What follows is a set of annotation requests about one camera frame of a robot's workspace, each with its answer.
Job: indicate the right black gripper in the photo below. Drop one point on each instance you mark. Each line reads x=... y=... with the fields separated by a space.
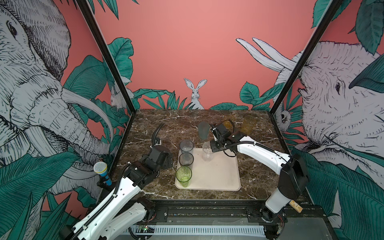
x=213 y=142

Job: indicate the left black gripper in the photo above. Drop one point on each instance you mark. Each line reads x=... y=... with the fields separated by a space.
x=169 y=162

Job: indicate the amber faceted tumbler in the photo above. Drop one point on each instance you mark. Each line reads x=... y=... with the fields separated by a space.
x=229 y=125

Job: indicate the clear pink tall tumbler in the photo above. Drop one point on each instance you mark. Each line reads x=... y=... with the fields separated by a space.
x=207 y=152

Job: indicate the dark smoky transparent tumbler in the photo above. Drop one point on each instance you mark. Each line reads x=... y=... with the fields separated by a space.
x=186 y=159

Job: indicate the teal frosted tumbler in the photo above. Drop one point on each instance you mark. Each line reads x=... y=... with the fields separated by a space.
x=203 y=129

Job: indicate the yellow tall tumbler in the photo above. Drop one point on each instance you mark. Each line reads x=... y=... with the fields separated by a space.
x=248 y=124

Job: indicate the blue-grey transparent tumbler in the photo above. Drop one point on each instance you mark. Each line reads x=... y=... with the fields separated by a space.
x=186 y=146

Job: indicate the light green faceted tumbler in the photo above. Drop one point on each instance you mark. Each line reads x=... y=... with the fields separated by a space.
x=184 y=175

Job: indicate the beige plastic tray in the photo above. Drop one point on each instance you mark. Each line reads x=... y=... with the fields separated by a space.
x=221 y=173

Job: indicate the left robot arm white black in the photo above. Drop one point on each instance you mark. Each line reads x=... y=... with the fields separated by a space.
x=106 y=221

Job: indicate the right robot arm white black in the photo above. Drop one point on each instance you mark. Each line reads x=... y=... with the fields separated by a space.
x=292 y=170

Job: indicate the white ribbed vent strip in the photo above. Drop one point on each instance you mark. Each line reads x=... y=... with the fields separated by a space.
x=195 y=230

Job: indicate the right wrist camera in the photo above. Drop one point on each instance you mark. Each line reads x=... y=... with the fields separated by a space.
x=221 y=129

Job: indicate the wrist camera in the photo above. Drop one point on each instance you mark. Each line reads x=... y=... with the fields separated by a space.
x=221 y=129
x=157 y=141

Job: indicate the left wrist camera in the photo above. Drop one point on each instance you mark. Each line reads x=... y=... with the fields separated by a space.
x=157 y=141

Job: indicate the black front frame rail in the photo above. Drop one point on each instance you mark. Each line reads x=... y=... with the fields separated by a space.
x=230 y=209

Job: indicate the wooden tag on rail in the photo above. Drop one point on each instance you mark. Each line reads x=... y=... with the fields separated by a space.
x=296 y=206

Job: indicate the black left frame post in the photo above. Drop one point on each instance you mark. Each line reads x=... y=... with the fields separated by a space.
x=88 y=15

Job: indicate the black frame post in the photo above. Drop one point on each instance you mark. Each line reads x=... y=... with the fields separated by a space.
x=88 y=15
x=325 y=20

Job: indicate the black right frame post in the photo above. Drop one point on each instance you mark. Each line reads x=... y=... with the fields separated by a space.
x=325 y=20

